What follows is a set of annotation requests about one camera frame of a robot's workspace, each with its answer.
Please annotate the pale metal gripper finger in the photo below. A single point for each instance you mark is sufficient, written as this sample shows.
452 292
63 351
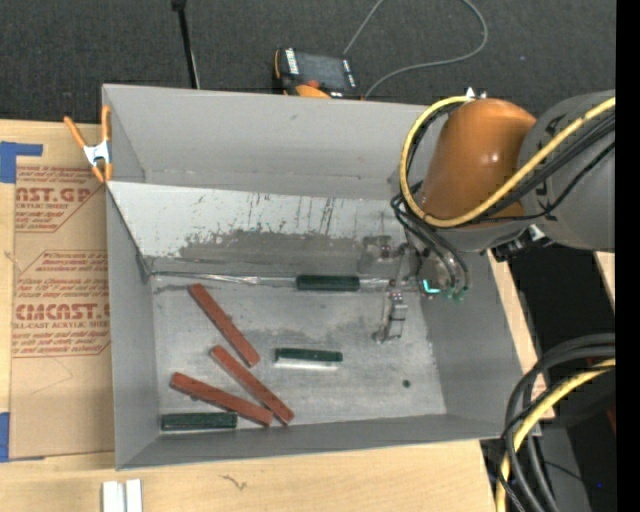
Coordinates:
374 257
397 317

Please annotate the dark green flat block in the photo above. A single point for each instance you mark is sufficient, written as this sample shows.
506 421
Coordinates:
327 283
199 421
308 355

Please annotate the grey metal bin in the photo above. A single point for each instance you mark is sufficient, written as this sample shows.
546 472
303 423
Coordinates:
320 320

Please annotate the red-brown flat block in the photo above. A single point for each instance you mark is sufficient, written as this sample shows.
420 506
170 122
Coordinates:
220 399
223 325
252 385

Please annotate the brown cardboard board red print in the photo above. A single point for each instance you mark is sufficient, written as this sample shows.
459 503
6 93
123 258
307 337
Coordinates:
55 380

